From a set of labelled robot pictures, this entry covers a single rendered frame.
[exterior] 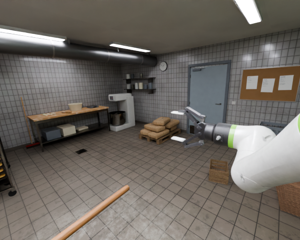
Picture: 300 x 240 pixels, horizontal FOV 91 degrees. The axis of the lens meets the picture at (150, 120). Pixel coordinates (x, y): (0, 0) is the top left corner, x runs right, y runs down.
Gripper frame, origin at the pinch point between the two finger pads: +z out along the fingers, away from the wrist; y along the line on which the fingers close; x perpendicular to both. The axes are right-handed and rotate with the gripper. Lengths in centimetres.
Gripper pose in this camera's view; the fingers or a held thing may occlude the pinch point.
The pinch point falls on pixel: (174, 125)
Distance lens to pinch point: 75.8
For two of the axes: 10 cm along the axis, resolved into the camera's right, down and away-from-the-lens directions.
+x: 6.5, -2.1, 7.3
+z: -7.6, -1.3, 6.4
